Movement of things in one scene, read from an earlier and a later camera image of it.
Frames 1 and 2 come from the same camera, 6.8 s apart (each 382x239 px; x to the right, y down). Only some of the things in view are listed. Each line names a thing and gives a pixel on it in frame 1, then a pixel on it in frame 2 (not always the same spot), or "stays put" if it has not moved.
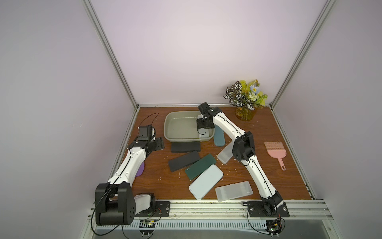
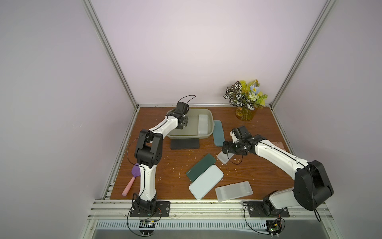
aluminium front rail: [316, 209] stays put
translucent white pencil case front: [234, 190] stays put
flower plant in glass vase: [246, 98] stays put
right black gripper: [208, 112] to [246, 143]
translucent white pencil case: [226, 154] stays put
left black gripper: [159, 142] to [185, 120]
